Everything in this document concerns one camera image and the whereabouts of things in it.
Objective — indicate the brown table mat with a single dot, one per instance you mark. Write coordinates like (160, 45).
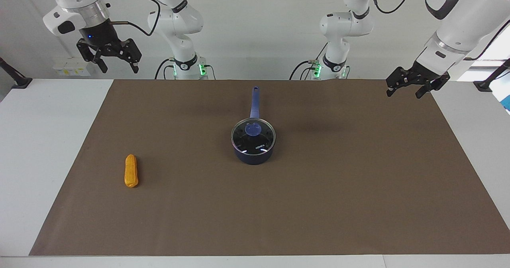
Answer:
(318, 204)

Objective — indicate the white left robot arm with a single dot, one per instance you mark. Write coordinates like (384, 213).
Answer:
(450, 24)

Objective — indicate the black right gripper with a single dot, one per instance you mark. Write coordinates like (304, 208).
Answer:
(99, 36)

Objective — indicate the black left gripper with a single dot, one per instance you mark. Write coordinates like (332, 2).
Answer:
(430, 75)

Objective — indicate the glass lid with blue knob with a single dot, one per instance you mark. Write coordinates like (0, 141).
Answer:
(253, 137)

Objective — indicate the dark blue saucepan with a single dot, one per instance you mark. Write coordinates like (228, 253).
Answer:
(254, 156)

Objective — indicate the yellow corn cob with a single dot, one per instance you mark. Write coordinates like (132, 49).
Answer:
(131, 171)

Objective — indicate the black camera stand clamp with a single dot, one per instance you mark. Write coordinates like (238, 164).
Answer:
(488, 83)
(18, 80)

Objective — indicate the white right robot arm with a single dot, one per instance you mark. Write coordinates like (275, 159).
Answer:
(175, 20)

